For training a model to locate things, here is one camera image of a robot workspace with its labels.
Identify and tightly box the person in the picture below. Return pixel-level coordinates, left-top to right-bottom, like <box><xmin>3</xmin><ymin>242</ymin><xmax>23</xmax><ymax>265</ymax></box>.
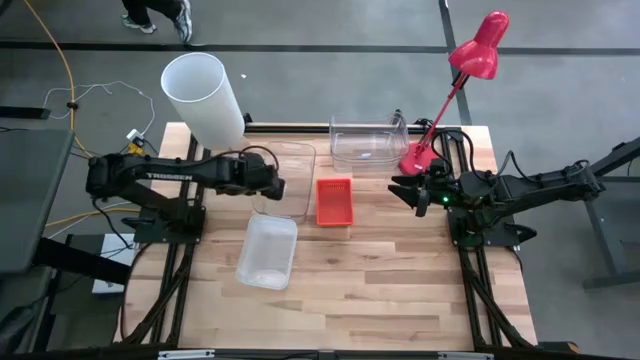
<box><xmin>120</xmin><ymin>0</ymin><xmax>194</xmax><ymax>44</ymax></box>

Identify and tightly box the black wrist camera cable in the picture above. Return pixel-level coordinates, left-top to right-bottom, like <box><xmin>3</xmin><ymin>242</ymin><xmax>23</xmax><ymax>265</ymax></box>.
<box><xmin>430</xmin><ymin>127</ymin><xmax>506</xmax><ymax>176</ymax></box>

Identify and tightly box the clear plastic storage bin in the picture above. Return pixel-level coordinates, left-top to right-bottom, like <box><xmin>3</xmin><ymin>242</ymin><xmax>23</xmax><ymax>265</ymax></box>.
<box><xmin>251</xmin><ymin>140</ymin><xmax>318</xmax><ymax>225</ymax></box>
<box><xmin>328</xmin><ymin>111</ymin><xmax>411</xmax><ymax>174</ymax></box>

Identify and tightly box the white cylinder shade table lamp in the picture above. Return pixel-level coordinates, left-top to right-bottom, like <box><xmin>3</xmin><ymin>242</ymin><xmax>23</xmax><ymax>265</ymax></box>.
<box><xmin>159</xmin><ymin>51</ymin><xmax>247</xmax><ymax>151</ymax></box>

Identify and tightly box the yellow cable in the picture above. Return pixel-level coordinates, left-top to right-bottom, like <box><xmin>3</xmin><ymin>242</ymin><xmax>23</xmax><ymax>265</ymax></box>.
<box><xmin>22</xmin><ymin>0</ymin><xmax>129</xmax><ymax>229</ymax></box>

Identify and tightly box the white cable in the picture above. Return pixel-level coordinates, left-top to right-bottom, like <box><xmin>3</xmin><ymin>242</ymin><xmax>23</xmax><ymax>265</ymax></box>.
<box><xmin>42</xmin><ymin>79</ymin><xmax>157</xmax><ymax>137</ymax></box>

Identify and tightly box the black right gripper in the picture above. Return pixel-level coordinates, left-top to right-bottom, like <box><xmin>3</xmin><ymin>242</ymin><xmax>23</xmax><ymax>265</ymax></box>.
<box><xmin>387</xmin><ymin>171</ymin><xmax>464</xmax><ymax>219</ymax></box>

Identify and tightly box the black metal stand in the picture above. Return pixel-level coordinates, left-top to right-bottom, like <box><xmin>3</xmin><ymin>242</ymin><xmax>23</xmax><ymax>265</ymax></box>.
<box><xmin>582</xmin><ymin>135</ymin><xmax>640</xmax><ymax>291</ymax></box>

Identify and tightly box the frosted translucent plastic bin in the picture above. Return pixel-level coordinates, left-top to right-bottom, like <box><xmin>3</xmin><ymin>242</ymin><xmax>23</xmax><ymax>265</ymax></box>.
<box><xmin>234</xmin><ymin>213</ymin><xmax>300</xmax><ymax>292</ymax></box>

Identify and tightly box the dark grey desk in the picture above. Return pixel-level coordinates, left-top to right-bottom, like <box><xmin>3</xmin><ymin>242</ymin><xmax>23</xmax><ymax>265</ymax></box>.
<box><xmin>0</xmin><ymin>128</ymin><xmax>76</xmax><ymax>275</ymax></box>

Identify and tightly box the black desk leg beam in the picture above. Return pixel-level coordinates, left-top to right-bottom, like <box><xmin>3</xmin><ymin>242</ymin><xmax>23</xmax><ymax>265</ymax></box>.
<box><xmin>32</xmin><ymin>235</ymin><xmax>132</xmax><ymax>286</ymax></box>

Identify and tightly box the silver metal bracket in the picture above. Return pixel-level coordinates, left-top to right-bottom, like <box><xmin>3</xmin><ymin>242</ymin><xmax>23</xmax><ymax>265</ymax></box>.
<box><xmin>437</xmin><ymin>351</ymin><xmax>495</xmax><ymax>360</ymax></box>
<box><xmin>157</xmin><ymin>349</ymin><xmax>216</xmax><ymax>360</ymax></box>

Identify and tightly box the red desk lamp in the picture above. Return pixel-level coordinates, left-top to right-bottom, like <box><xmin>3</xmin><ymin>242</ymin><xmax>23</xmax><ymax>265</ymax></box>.
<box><xmin>398</xmin><ymin>10</ymin><xmax>511</xmax><ymax>176</ymax></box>

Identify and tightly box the black flat bar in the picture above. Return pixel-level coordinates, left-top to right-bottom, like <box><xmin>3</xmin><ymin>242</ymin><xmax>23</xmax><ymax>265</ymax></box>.
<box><xmin>0</xmin><ymin>105</ymin><xmax>51</xmax><ymax>120</ymax></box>

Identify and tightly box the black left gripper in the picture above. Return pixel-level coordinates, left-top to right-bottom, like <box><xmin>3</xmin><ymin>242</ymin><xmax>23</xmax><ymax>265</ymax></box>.
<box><xmin>219</xmin><ymin>152</ymin><xmax>288</xmax><ymax>202</ymax></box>

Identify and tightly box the white box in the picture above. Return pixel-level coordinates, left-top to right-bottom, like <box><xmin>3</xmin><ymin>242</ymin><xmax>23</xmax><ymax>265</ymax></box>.
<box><xmin>91</xmin><ymin>232</ymin><xmax>137</xmax><ymax>295</ymax></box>

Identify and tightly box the orange plastic mesh basket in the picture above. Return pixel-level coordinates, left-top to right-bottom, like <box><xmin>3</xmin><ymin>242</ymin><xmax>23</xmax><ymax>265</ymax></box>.
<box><xmin>315</xmin><ymin>178</ymin><xmax>355</xmax><ymax>228</ymax></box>

